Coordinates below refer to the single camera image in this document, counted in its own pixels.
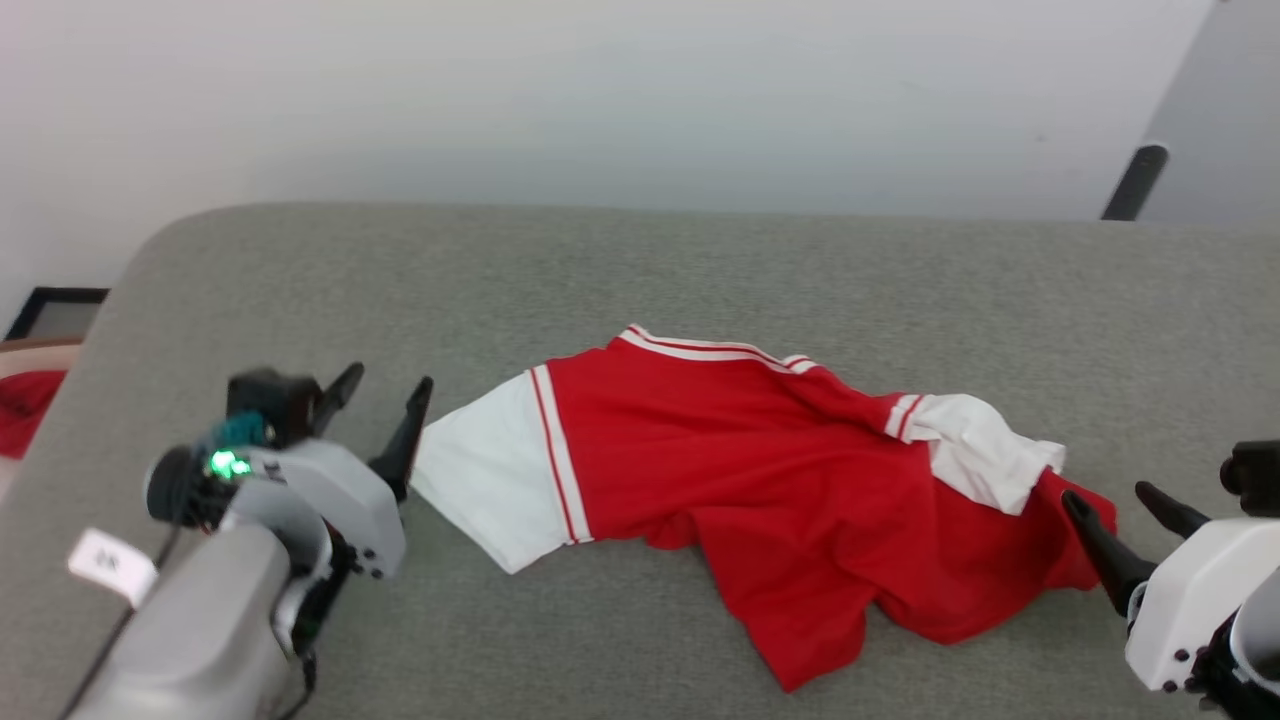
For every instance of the red cloth in basket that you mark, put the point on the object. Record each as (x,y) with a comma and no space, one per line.
(25,405)

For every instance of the black floor frame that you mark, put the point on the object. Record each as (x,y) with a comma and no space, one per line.
(25,312)

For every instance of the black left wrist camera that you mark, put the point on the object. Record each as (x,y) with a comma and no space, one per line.
(265,400)

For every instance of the grey fabric sofa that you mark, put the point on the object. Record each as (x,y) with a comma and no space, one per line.
(640,280)

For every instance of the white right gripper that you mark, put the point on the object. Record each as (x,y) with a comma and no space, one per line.
(1195,600)

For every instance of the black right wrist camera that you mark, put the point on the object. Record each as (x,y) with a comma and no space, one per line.
(1255,478)

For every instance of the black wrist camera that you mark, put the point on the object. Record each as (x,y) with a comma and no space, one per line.
(265,400)
(1255,478)

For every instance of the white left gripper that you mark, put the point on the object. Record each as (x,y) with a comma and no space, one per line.
(340,490)

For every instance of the black slanted bar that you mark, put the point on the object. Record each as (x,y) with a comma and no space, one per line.
(1135,182)

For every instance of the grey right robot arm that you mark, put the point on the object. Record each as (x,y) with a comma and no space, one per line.
(1255,660)

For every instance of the beige laundry basket brown rim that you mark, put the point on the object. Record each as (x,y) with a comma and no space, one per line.
(40,352)

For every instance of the white paper label tag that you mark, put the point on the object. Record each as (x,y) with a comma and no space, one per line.
(110,562)

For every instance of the red and white jersey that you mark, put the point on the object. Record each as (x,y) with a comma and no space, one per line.
(760,450)

